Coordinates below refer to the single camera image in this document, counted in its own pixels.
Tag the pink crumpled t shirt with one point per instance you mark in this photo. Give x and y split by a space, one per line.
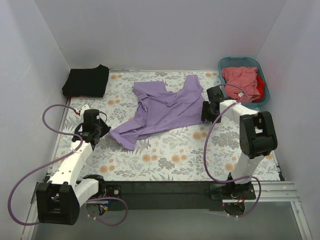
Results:
241 83

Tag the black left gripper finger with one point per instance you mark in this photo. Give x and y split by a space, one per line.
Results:
103 130
94 141

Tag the floral patterned table mat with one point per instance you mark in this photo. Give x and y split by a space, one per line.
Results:
193 153

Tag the red crumpled t shirt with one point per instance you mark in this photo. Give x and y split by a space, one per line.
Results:
260 87

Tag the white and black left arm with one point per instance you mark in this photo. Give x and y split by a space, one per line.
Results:
59 199

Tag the aluminium front rail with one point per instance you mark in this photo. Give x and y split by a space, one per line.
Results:
265 191

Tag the black robot base mount plate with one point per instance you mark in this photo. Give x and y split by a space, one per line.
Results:
165 203

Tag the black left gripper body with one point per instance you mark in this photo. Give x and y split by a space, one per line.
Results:
103 128

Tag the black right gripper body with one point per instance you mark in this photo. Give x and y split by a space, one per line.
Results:
205 112

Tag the teal plastic laundry basket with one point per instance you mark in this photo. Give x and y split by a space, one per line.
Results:
247 62

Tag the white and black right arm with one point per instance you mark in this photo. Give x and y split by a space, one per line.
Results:
257 139

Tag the purple t shirt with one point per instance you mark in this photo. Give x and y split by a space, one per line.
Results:
160 110

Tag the folded black t shirt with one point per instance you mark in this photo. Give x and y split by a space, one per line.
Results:
89 82

